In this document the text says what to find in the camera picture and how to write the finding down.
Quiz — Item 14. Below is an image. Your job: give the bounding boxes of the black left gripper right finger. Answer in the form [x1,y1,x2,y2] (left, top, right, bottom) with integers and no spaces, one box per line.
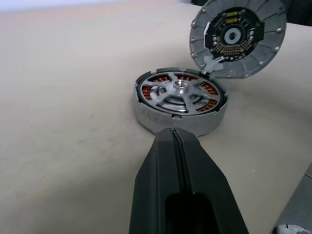
[174,127,249,234]

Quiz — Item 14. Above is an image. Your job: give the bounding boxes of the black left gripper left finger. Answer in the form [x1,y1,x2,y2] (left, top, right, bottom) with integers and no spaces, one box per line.
[128,127,182,234]

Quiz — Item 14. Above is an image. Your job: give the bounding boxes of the silver motor housing copper windings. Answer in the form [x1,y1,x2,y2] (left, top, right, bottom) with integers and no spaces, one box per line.
[133,67,230,137]

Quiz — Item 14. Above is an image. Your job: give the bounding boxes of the silver spoked motor rotor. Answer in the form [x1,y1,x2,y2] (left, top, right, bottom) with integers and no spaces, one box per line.
[140,72,221,115]

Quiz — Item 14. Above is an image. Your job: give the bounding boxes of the round silver metal disc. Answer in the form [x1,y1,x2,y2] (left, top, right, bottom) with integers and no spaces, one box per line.
[188,0,288,80]

